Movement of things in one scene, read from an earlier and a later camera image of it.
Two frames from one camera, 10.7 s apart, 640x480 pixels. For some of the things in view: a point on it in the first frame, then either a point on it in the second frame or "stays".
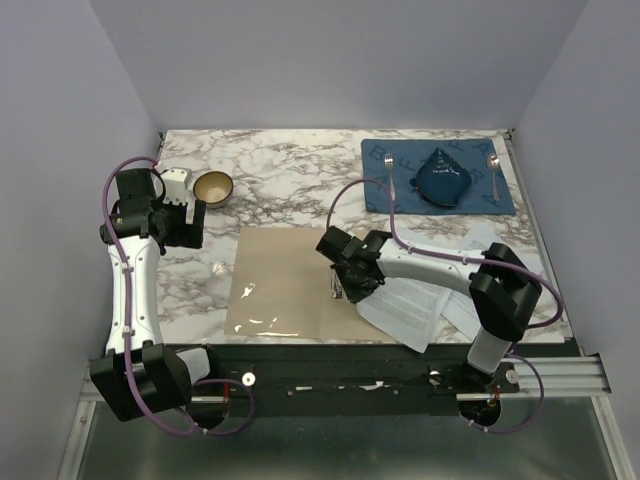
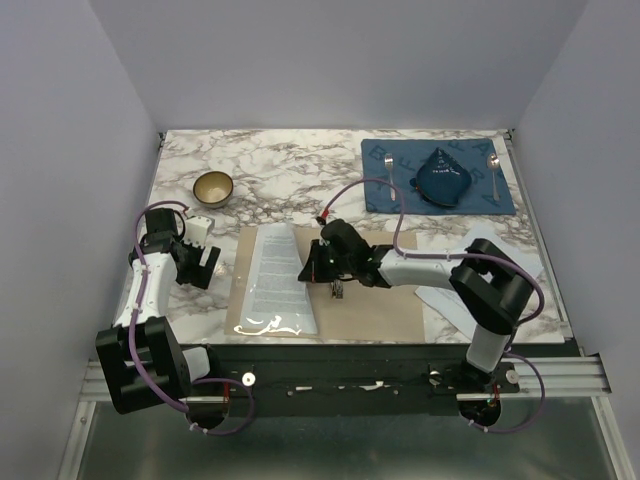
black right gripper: (354, 293) stays
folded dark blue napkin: (441, 179) stays
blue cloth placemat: (409, 154) stays
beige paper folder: (280, 287) -> (366, 312)
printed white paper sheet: (406, 310) -> (276, 300)
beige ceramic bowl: (213, 187) stays
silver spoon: (493, 163) stays
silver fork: (388, 159) stays
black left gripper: (188, 235) -> (199, 275)
